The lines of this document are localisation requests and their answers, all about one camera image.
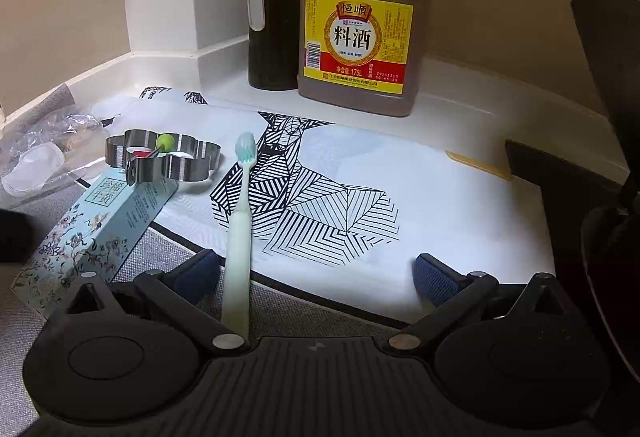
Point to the white round plastic lid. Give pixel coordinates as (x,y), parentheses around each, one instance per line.
(35,167)

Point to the dark oil dispenser bottle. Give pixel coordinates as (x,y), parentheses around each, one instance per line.
(272,47)

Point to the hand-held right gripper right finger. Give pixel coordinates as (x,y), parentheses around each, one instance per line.
(435,282)

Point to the white geometric deer placemat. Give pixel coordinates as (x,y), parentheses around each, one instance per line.
(450,217)

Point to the teal floral cardboard box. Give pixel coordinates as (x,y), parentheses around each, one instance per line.
(110,222)

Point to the large brown cooking wine jug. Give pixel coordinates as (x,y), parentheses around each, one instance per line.
(360,37)

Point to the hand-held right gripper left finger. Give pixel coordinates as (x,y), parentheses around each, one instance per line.
(200,269)

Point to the clear plastic wrapper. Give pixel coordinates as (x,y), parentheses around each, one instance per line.
(75,127)

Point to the dark object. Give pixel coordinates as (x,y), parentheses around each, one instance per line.
(600,197)

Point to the yellow flat strip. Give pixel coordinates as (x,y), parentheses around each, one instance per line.
(480,164)

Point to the pale green toothbrush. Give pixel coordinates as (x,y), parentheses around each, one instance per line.
(239,242)

